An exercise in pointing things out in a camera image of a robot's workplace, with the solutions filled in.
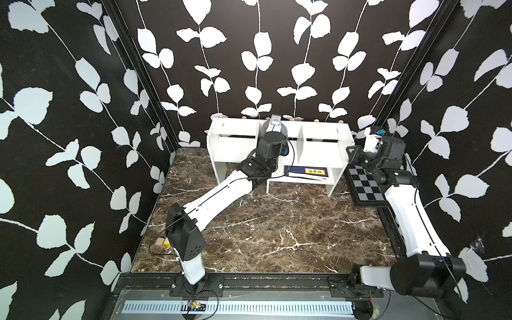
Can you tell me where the small green circuit board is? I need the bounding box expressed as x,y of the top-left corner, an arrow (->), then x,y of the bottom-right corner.
186,301 -> 207,313

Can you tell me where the blue book yellow label top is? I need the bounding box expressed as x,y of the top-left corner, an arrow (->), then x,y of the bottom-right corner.
285,166 -> 329,181

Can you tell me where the white wooden bookshelf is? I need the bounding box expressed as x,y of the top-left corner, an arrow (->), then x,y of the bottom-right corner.
207,117 -> 355,196

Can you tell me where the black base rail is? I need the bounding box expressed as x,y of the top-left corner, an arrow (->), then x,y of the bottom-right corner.
115,273 -> 437,300

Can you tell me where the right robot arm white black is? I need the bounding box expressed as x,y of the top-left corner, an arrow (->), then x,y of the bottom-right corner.
346,134 -> 466,298

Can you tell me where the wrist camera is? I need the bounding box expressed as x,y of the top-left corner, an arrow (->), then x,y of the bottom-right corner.
267,114 -> 282,133
363,127 -> 386,153

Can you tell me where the white perforated cable strip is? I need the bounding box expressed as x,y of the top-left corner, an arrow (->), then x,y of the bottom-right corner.
121,300 -> 353,317

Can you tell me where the small yellow tan object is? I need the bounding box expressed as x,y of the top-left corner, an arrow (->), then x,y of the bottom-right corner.
155,237 -> 171,248

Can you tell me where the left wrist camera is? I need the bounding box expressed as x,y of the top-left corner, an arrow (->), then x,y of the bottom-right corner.
267,114 -> 282,133

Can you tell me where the black white checkerboard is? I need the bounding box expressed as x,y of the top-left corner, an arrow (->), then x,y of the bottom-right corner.
344,165 -> 389,207

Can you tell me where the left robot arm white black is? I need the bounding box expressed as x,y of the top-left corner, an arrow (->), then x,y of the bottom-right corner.
164,129 -> 293,286

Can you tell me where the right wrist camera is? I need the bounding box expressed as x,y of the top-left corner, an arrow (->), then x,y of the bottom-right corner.
363,127 -> 386,153

